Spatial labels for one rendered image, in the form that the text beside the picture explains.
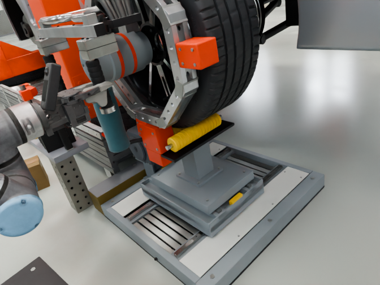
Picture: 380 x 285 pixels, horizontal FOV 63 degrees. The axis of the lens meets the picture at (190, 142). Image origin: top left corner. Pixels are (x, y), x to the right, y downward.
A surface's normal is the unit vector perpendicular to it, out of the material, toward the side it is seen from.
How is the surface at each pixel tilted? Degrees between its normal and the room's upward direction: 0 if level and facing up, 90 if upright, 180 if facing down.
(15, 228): 96
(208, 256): 0
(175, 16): 90
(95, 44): 90
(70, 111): 90
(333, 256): 0
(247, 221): 0
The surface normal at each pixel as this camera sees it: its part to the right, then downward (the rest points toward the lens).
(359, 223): -0.18, -0.87
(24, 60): 0.66, 0.24
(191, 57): -0.72, 0.44
